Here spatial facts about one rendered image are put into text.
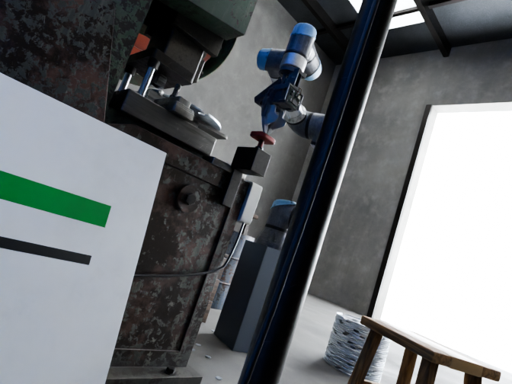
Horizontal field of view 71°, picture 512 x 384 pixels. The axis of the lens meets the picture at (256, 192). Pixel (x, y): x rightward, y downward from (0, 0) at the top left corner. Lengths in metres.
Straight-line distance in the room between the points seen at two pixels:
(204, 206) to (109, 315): 0.39
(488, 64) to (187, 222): 5.73
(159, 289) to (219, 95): 4.69
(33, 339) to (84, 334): 0.09
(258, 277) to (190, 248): 0.57
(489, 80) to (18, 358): 6.04
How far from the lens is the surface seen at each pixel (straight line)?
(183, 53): 1.26
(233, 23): 1.25
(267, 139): 1.07
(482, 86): 6.20
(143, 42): 1.70
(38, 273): 0.83
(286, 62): 1.15
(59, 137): 0.86
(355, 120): 0.44
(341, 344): 1.97
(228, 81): 5.71
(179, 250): 1.06
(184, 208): 1.02
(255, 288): 1.59
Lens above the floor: 0.44
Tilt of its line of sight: 8 degrees up
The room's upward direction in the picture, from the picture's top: 19 degrees clockwise
